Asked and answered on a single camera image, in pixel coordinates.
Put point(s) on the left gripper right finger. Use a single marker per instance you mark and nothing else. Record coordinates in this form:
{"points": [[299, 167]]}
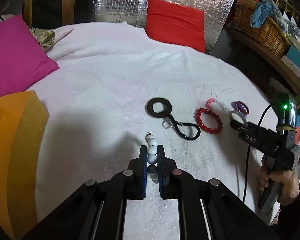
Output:
{"points": [[165, 167]]}

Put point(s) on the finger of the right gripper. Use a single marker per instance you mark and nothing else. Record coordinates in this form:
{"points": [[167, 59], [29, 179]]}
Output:
{"points": [[238, 126]]}

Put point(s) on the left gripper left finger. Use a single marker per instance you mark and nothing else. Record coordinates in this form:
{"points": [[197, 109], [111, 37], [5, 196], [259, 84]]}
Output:
{"points": [[138, 180]]}

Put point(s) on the dark maroon bangle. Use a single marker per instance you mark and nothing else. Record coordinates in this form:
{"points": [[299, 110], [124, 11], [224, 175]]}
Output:
{"points": [[240, 106]]}

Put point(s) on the black ring bangle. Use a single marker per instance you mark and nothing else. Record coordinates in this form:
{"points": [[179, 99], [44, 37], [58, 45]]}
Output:
{"points": [[159, 107]]}

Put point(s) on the right hand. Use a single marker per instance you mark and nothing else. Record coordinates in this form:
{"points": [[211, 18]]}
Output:
{"points": [[289, 179]]}

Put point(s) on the wooden shelf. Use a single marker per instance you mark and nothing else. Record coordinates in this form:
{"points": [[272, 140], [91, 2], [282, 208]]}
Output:
{"points": [[267, 55]]}

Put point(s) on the white fleece blanket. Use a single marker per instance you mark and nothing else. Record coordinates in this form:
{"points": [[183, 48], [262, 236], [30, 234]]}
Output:
{"points": [[98, 120]]}

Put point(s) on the wicker basket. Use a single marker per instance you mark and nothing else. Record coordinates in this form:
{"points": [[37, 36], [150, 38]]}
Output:
{"points": [[268, 34]]}

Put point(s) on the blue cloth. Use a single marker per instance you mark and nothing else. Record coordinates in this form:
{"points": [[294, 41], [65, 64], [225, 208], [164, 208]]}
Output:
{"points": [[262, 11]]}

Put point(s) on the red pillow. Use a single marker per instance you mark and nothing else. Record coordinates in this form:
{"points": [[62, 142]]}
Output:
{"points": [[175, 24]]}

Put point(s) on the orange cardboard box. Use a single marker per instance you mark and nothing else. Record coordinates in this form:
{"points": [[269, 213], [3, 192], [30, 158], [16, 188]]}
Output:
{"points": [[22, 123]]}

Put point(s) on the magenta pillow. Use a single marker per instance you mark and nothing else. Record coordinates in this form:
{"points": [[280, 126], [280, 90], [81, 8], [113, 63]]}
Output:
{"points": [[23, 62]]}

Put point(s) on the patterned gold cushion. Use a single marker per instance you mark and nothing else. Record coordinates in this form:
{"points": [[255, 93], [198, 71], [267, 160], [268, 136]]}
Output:
{"points": [[44, 37]]}

